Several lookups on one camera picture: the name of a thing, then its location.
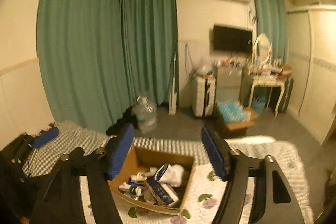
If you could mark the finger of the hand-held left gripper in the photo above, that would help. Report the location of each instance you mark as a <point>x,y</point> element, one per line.
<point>46,138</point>

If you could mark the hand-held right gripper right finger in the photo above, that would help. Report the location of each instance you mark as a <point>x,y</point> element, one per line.
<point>214,155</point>

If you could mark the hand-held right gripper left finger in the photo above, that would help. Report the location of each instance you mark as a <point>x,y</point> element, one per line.
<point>122,153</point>

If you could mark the brown cardboard box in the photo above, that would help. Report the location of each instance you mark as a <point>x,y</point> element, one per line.
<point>181,174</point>

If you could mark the large white tissue pack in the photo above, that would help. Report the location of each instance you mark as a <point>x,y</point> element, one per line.
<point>162,192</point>

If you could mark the grey checked bed sheet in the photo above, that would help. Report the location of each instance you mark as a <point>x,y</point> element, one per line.
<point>78,140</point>

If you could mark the clear water jug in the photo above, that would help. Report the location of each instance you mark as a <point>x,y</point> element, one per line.
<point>145,115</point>

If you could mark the box with blue plastic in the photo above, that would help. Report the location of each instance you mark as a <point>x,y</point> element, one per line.
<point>236,116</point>

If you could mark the white floral quilt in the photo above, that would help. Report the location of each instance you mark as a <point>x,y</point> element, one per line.
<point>262,150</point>

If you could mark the light grey suitcase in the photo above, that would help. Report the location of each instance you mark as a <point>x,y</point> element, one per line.
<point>203,96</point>

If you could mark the white dressing table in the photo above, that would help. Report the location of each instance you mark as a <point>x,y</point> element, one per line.
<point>265,82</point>

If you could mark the clear plastic bag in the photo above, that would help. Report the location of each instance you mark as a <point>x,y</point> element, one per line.
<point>204,66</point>

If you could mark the dark suitcase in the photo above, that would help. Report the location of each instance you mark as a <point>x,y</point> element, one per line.
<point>287,95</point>

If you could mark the wide teal curtain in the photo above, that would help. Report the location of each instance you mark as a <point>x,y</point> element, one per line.
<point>78,43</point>

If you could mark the cosmetics clutter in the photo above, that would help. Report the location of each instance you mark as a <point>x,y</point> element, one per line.
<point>273,67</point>

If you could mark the white oval vanity mirror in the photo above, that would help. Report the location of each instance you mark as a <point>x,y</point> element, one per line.
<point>262,49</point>

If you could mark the white louvered wardrobe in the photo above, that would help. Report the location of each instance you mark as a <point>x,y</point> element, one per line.
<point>317,69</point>

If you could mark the narrow teal curtain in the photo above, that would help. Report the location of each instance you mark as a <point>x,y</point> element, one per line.
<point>270,22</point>

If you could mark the black wall television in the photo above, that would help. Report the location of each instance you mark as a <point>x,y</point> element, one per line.
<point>232,38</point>

